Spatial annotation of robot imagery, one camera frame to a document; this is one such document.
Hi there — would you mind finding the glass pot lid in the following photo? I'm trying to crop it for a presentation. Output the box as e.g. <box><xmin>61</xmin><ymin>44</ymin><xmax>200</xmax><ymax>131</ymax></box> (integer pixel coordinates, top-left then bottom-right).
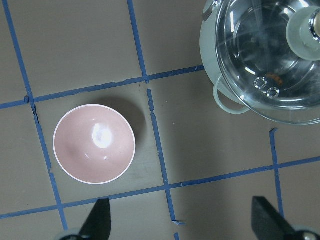
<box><xmin>214</xmin><ymin>0</ymin><xmax>320</xmax><ymax>126</ymax></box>

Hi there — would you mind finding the brown egg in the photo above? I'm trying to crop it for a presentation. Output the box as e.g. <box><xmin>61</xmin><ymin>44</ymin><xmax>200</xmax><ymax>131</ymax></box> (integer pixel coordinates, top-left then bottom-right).
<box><xmin>265</xmin><ymin>73</ymin><xmax>284</xmax><ymax>87</ymax></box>

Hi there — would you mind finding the pink bowl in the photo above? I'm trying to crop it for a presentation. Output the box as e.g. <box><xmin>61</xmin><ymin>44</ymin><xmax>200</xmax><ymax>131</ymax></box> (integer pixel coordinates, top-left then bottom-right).
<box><xmin>52</xmin><ymin>104</ymin><xmax>136</xmax><ymax>185</ymax></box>

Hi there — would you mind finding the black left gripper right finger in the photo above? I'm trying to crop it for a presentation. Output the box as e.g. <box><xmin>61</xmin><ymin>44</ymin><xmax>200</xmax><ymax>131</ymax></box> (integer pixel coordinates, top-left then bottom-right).
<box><xmin>251</xmin><ymin>196</ymin><xmax>296</xmax><ymax>240</ymax></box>

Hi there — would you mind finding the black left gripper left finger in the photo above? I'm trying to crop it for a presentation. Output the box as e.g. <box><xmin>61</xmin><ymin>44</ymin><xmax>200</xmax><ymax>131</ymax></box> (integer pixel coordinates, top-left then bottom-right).
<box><xmin>79</xmin><ymin>198</ymin><xmax>112</xmax><ymax>240</ymax></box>

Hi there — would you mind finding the pale green pot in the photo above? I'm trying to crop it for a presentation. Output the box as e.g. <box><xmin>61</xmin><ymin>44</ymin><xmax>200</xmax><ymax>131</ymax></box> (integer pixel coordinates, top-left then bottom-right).
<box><xmin>199</xmin><ymin>0</ymin><xmax>320</xmax><ymax>115</ymax></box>

